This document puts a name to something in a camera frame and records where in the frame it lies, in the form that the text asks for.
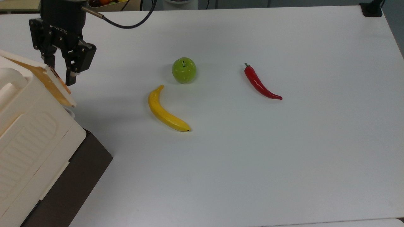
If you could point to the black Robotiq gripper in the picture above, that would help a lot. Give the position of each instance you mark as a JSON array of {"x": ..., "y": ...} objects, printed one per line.
[{"x": 63, "y": 22}]

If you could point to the translucent amber cabinet door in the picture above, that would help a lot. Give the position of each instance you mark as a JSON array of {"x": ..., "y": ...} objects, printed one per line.
[{"x": 53, "y": 86}]

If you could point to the cream plastic cabinet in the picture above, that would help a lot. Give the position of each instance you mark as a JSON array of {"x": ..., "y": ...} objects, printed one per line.
[{"x": 28, "y": 132}]

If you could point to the basket of fruit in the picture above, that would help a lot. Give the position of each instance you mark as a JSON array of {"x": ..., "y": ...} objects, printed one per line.
[{"x": 107, "y": 3}]

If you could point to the light wooden side table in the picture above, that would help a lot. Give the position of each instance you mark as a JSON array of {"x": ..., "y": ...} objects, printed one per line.
[{"x": 19, "y": 4}]

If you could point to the yellow banana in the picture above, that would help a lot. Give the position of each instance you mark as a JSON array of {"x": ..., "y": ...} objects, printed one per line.
[{"x": 161, "y": 112}]

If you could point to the dark brown base box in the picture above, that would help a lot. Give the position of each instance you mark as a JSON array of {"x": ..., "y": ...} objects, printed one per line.
[{"x": 75, "y": 170}]

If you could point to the green apple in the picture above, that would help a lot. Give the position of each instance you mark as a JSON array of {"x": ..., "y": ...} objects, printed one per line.
[{"x": 184, "y": 70}]

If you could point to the red chili pepper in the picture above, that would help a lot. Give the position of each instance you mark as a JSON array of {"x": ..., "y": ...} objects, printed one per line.
[{"x": 257, "y": 83}]

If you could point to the black clamp mount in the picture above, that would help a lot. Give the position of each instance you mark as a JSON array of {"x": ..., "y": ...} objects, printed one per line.
[{"x": 371, "y": 9}]

